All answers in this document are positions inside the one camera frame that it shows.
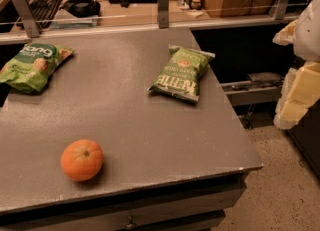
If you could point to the green rice chip bag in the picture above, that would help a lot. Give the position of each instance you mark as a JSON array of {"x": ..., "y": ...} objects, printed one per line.
[{"x": 31, "y": 68}]

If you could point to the green jalapeno kettle chip bag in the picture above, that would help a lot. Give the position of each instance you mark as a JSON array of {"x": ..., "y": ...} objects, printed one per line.
[{"x": 180, "y": 77}]

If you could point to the orange fruit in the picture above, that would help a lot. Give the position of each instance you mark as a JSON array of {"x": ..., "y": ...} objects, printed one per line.
[{"x": 82, "y": 160}]

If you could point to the grey cabinet drawer front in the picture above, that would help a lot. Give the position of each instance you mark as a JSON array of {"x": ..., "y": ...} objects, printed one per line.
[{"x": 193, "y": 206}]

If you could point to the small round brown object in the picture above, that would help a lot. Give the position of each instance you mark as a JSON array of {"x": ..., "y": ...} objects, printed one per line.
[{"x": 196, "y": 4}]

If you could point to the black keyboard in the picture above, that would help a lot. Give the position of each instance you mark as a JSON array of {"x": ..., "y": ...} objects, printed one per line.
[{"x": 44, "y": 11}]

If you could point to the grey drawer rail shelf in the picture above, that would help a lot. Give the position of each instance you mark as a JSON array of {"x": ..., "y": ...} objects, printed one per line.
[{"x": 257, "y": 88}]

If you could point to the black headphones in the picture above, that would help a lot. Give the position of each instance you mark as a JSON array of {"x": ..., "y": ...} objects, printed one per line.
[{"x": 82, "y": 8}]

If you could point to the middle metal bracket post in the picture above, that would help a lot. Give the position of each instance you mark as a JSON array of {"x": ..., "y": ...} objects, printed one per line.
[{"x": 163, "y": 13}]

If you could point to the left metal bracket post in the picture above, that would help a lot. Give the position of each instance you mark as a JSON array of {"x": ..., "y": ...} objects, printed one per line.
[{"x": 28, "y": 20}]

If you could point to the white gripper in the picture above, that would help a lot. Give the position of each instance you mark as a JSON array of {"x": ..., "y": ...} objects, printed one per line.
[{"x": 308, "y": 33}]

